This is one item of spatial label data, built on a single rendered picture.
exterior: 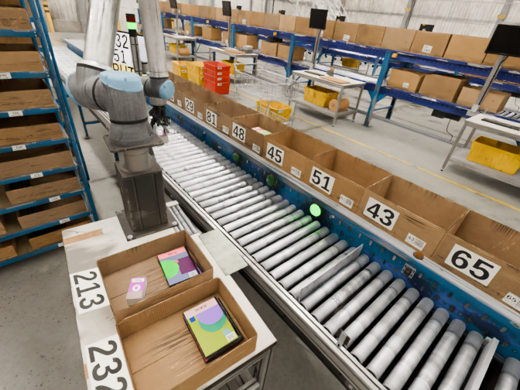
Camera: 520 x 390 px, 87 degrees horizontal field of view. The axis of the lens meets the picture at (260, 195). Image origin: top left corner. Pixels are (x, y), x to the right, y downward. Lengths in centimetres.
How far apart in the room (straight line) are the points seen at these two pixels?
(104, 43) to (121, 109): 30
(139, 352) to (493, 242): 156
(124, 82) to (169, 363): 102
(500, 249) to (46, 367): 241
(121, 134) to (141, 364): 86
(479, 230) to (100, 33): 189
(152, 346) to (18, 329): 136
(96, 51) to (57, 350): 164
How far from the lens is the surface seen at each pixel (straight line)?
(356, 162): 182
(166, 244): 137
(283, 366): 194
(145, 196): 142
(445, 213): 170
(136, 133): 129
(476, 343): 148
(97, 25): 147
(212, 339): 107
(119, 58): 231
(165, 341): 113
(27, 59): 212
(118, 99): 127
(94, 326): 124
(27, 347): 227
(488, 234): 168
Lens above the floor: 174
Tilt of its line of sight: 33 degrees down
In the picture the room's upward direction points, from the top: 6 degrees clockwise
